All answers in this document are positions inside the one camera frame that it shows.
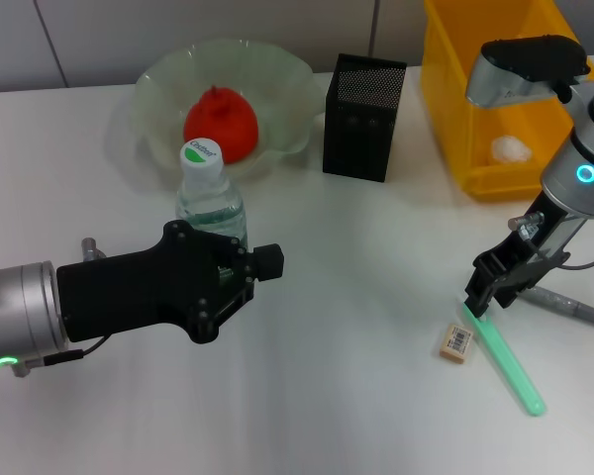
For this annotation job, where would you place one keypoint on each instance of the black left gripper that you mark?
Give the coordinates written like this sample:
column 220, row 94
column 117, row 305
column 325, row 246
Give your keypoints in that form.
column 128, row 292

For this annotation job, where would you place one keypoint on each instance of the yellow plastic storage bin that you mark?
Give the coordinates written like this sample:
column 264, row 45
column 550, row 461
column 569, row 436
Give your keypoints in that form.
column 450, row 99

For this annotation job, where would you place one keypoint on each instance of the white paper ball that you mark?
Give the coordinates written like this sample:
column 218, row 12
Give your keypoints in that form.
column 510, row 148

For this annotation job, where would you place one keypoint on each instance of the grey marker pen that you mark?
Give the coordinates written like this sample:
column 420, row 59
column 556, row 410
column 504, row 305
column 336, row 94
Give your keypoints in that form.
column 574, row 307

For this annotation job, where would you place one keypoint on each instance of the orange ribbed fruit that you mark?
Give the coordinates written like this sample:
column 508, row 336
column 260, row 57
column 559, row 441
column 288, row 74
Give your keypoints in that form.
column 223, row 119

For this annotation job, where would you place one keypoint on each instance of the green glass fruit plate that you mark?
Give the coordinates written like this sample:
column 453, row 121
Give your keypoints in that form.
column 277, row 79

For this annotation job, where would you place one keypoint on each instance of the green pen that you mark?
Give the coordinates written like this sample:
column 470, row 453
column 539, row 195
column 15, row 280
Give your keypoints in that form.
column 510, row 366

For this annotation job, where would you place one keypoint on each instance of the clear green-label water bottle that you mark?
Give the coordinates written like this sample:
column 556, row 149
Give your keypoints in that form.
column 208, row 198

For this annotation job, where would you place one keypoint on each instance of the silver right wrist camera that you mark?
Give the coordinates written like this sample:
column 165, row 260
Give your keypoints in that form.
column 515, row 59

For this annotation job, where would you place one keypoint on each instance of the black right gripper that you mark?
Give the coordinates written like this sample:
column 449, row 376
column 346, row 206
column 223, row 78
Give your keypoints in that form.
column 534, row 247

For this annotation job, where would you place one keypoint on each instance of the beige eraser with barcode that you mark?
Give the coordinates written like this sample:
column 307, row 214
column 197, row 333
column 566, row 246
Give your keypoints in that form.
column 455, row 344

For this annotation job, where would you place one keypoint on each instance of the black mesh pen holder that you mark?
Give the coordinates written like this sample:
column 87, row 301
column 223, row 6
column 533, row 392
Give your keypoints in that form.
column 361, row 128

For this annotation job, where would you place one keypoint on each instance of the small silver left wrist stub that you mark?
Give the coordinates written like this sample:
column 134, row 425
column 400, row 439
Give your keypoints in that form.
column 90, row 247

